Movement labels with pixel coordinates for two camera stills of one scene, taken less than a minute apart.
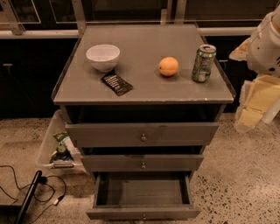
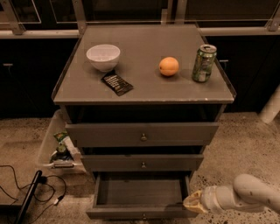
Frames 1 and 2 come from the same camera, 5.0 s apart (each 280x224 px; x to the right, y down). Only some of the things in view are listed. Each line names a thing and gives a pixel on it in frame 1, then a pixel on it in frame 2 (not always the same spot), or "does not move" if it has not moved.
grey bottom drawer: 143,196 does not move
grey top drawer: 142,135 does not move
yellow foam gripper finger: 241,53 to 193,202
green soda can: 203,63 does not move
